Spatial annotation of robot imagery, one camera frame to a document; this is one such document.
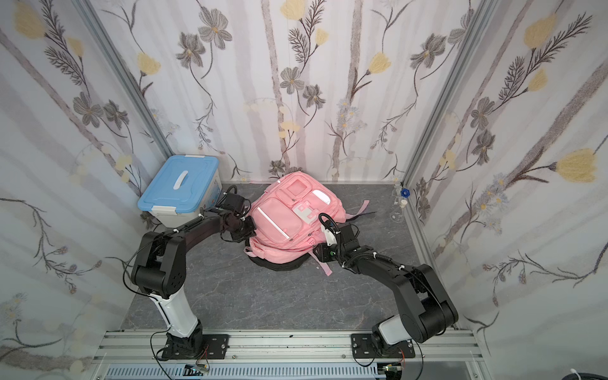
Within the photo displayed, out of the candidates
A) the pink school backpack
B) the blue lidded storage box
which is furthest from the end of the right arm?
the blue lidded storage box

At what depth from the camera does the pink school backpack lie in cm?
90

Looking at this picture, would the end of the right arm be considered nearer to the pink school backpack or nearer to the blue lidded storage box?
the pink school backpack

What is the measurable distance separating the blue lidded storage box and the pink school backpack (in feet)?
0.77

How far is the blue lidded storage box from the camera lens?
919mm
